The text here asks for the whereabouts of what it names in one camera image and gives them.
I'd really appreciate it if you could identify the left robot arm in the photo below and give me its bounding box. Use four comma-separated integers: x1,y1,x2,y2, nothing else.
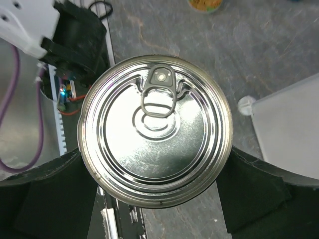
0,0,113,84

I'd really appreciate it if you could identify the yellow short can white lid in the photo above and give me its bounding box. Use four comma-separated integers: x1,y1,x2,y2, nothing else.
188,0,223,13

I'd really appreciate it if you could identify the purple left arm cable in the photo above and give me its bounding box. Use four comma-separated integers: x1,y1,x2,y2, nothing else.
0,44,47,174

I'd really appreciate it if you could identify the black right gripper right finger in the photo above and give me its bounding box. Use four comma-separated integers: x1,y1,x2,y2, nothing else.
217,147,319,239

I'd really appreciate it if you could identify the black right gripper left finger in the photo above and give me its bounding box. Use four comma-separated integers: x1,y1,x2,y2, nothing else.
0,149,97,239

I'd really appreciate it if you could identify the white slotted cable duct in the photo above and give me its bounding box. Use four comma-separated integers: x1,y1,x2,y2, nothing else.
48,65,67,156

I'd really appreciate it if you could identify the blue soup can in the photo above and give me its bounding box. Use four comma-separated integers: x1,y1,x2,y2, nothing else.
77,55,234,209

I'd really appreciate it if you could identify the white plastic cube cabinet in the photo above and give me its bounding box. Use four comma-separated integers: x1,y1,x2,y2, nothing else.
237,74,319,179

